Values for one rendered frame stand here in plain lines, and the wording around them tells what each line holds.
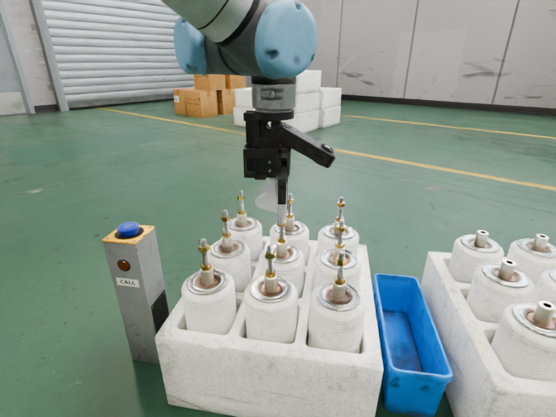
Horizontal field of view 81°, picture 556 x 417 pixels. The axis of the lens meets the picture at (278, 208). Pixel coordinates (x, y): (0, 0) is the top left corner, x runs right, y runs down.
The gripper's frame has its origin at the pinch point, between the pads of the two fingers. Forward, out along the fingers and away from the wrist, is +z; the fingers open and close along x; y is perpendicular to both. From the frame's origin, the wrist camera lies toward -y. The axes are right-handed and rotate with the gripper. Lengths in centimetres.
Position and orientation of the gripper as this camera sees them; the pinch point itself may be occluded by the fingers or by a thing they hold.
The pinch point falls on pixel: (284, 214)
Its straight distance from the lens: 64.9
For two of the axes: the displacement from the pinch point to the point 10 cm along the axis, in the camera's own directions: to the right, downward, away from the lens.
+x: -0.8, 4.1, -9.1
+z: 0.0, 9.1, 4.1
